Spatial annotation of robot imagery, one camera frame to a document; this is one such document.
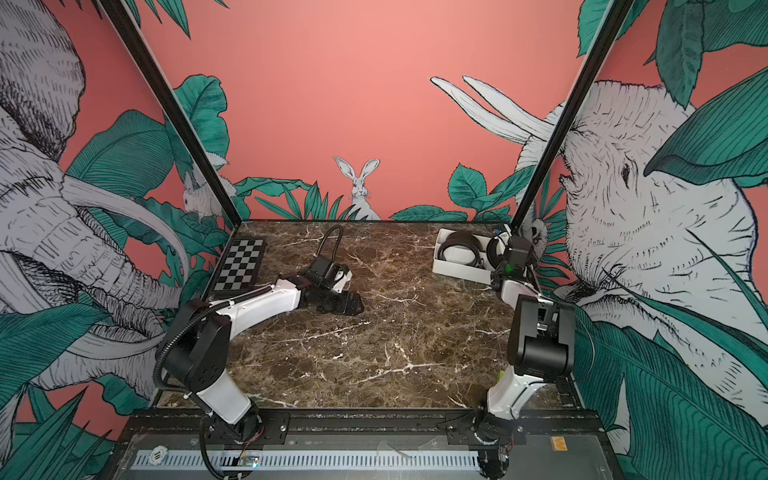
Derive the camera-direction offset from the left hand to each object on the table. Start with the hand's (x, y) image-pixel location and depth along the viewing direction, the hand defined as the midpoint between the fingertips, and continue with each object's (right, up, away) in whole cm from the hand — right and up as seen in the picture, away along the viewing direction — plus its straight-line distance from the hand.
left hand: (356, 303), depth 89 cm
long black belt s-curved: (+38, +21, +19) cm, 47 cm away
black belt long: (+45, +15, +10) cm, 48 cm away
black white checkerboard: (-42, +10, +12) cm, 45 cm away
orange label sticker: (+52, -31, -18) cm, 63 cm away
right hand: (+54, +21, +2) cm, 58 cm away
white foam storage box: (+38, +15, +16) cm, 44 cm away
